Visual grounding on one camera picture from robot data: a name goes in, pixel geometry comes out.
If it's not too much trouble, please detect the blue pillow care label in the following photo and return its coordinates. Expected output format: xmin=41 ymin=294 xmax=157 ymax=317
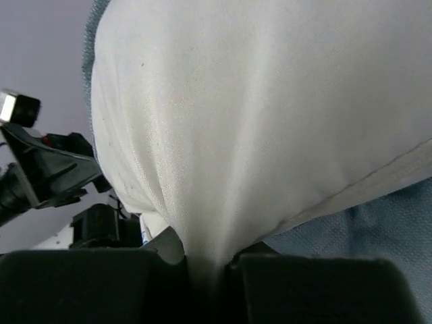
xmin=139 ymin=215 xmax=153 ymax=246

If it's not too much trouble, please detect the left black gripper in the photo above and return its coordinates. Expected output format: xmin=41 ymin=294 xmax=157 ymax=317
xmin=1 ymin=124 xmax=111 ymax=225

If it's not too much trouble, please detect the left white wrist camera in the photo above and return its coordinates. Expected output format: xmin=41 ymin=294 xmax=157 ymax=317
xmin=0 ymin=89 xmax=41 ymax=128

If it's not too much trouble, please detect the white pillow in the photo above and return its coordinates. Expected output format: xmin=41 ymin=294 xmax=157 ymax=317
xmin=90 ymin=0 xmax=432 ymax=271

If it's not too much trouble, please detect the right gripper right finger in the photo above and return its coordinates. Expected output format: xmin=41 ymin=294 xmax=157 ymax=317
xmin=225 ymin=248 xmax=424 ymax=323

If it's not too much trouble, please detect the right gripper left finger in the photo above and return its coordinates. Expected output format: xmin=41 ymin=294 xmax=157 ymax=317
xmin=1 ymin=229 xmax=203 ymax=323

